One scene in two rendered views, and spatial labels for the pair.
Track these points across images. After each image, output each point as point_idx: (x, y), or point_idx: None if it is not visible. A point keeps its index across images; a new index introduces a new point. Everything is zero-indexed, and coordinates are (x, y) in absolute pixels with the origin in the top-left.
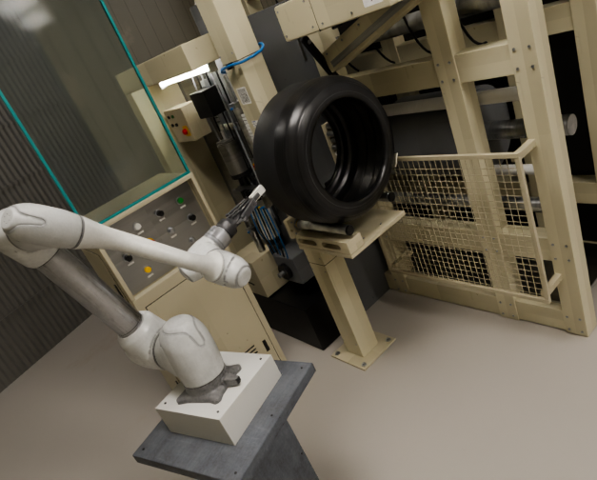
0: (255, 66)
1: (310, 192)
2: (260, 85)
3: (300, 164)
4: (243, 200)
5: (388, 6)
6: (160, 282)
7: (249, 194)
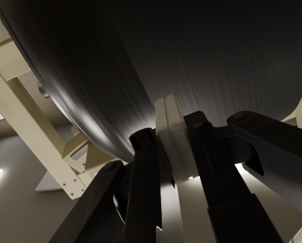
0: None
1: (8, 30)
2: None
3: (72, 123)
4: (252, 171)
5: (87, 169)
6: None
7: None
